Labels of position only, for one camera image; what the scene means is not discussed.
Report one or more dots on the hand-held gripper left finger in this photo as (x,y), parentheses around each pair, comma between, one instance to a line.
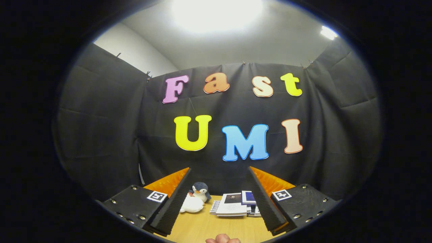
(168,209)

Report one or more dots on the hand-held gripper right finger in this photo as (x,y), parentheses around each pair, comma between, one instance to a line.
(266,206)

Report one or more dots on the landscape cover book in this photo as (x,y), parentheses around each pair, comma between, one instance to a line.
(256,211)

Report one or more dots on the blue cover book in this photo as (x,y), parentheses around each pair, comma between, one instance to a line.
(248,197)

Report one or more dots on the white book with portrait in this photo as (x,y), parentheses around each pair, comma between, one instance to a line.
(233,206)

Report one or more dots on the penguin plush toy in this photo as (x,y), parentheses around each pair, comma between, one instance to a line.
(201,190)

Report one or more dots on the small ceiling lamp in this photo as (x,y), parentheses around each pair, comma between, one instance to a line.
(328,32)

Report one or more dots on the large ceiling lamp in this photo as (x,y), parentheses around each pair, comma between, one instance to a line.
(216,13)

